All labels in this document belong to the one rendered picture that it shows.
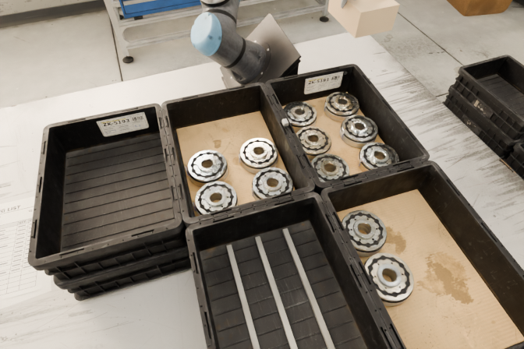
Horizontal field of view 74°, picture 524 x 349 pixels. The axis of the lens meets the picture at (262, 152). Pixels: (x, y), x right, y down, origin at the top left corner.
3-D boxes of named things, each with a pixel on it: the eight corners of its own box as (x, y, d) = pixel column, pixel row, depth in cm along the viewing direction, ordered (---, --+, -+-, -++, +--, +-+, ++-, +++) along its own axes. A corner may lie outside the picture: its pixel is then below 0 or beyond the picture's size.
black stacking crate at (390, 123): (263, 111, 111) (263, 82, 103) (348, 93, 117) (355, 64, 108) (312, 215, 87) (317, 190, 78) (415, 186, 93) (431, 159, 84)
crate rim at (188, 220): (161, 107, 98) (160, 101, 96) (263, 87, 104) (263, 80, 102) (185, 231, 74) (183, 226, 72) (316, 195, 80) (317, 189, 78)
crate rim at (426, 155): (263, 87, 104) (263, 80, 102) (354, 68, 110) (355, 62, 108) (316, 195, 80) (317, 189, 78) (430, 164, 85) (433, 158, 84)
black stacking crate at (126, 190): (64, 154, 100) (44, 126, 91) (168, 132, 106) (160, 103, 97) (55, 289, 76) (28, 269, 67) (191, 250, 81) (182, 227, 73)
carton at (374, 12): (327, 10, 106) (331, -15, 100) (362, 4, 109) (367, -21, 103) (355, 38, 96) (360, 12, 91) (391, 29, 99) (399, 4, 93)
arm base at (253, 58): (229, 69, 131) (209, 56, 124) (256, 37, 126) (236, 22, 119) (243, 92, 121) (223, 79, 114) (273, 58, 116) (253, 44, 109)
